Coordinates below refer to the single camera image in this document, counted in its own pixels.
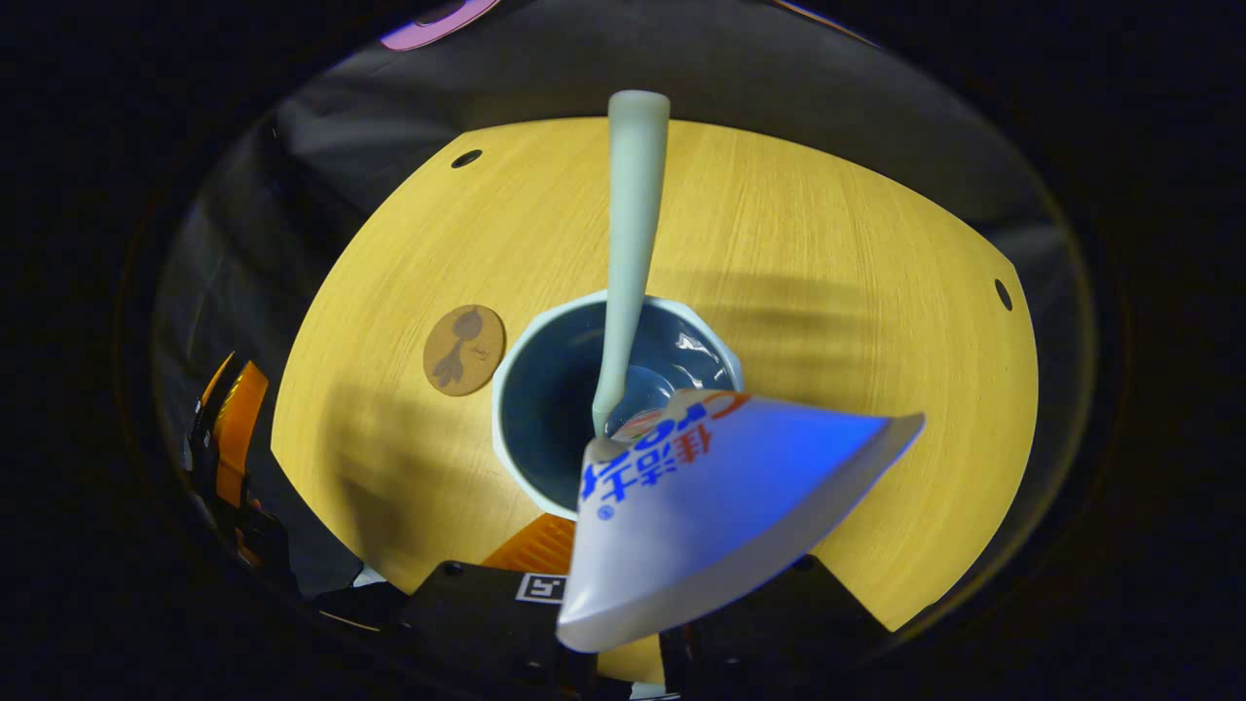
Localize white toothpaste tube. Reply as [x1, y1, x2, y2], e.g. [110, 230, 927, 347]
[557, 389, 926, 653]

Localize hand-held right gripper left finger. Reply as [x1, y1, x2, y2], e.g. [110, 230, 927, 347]
[404, 513, 600, 697]

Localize light blue cup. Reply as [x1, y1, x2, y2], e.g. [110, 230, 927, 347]
[490, 290, 746, 519]

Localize round brown coaster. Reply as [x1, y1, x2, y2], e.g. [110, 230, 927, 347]
[422, 305, 507, 397]

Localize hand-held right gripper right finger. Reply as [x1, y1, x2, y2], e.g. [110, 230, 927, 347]
[662, 555, 892, 697]

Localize black backdrop cloth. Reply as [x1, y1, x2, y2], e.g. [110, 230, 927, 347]
[151, 0, 1101, 605]

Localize pale toothbrush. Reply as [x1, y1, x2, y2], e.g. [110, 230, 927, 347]
[591, 90, 673, 439]

